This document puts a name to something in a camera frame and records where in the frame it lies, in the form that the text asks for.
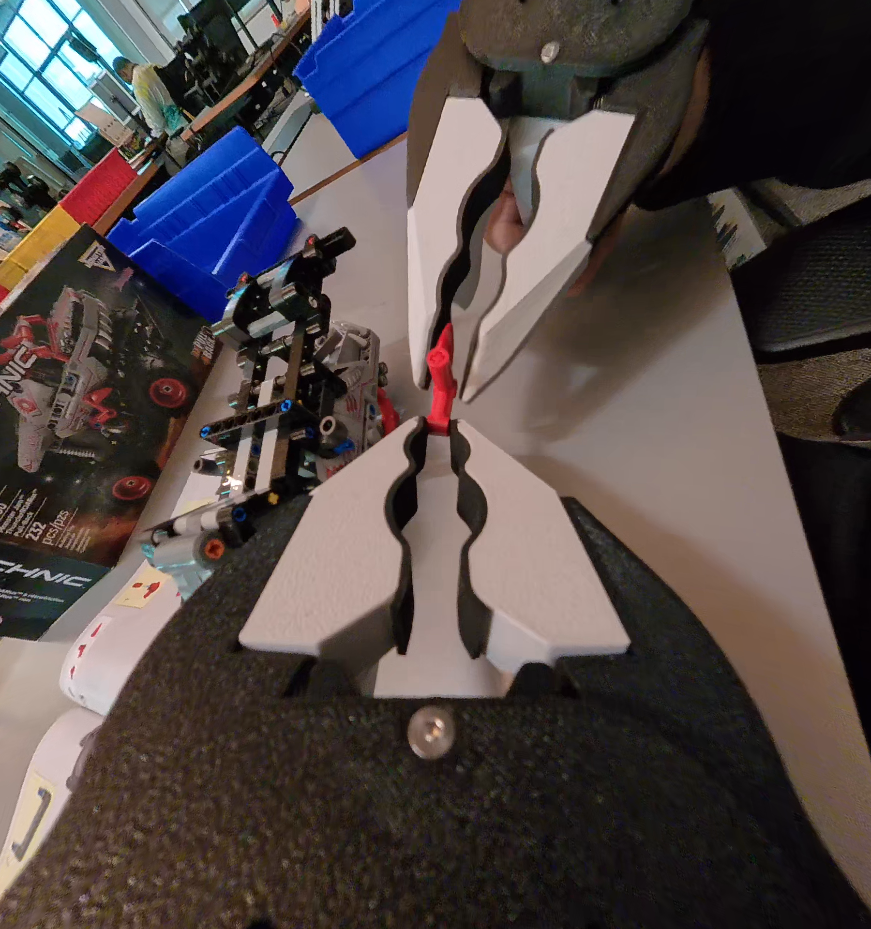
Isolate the grey mesh office chair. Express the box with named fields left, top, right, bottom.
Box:
left=729, top=178, right=871, bottom=445

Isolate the grey desk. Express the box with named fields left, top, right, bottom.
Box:
left=0, top=94, right=871, bottom=929

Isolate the dark toy set box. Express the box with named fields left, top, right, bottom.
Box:
left=0, top=224, right=224, bottom=642

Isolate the person's right forearm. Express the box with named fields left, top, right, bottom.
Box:
left=635, top=0, right=871, bottom=213

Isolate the large glass window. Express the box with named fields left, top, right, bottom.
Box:
left=0, top=0, right=190, bottom=168

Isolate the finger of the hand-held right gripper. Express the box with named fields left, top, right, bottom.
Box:
left=459, top=107, right=638, bottom=405
left=405, top=96, right=512, bottom=389

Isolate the yellow plastic bin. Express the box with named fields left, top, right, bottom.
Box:
left=0, top=203, right=82, bottom=271

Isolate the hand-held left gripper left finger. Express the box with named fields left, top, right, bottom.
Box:
left=238, top=418, right=423, bottom=698

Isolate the instruction booklet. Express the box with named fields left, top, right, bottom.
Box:
left=0, top=555, right=190, bottom=919

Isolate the red toy claw piece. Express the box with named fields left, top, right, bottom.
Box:
left=424, top=323, right=458, bottom=407

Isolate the toy vehicle model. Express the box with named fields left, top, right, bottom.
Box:
left=139, top=226, right=407, bottom=583

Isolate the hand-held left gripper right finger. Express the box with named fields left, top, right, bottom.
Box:
left=450, top=420, right=632, bottom=698

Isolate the blue plastic bin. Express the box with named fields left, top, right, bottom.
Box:
left=106, top=125, right=296, bottom=324
left=292, top=0, right=467, bottom=159

